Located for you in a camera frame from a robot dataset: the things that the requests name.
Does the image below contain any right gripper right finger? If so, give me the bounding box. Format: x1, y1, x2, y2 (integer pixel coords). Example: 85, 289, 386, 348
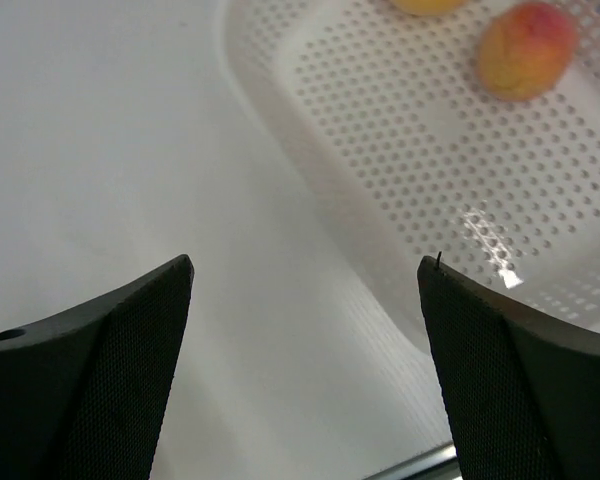
417, 256, 600, 479

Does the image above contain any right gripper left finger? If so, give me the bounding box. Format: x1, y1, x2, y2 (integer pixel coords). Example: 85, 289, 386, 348
0, 255, 194, 479

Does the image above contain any peach fruit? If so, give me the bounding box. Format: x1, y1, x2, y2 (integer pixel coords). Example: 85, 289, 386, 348
476, 1, 579, 102

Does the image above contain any orange fruit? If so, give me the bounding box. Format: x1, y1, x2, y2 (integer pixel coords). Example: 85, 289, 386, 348
391, 0, 467, 17

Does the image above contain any white perforated plastic basket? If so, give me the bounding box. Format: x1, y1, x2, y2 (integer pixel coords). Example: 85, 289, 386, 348
218, 1, 600, 350

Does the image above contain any aluminium mounting rail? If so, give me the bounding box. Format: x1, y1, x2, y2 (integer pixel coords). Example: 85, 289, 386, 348
367, 443, 462, 480

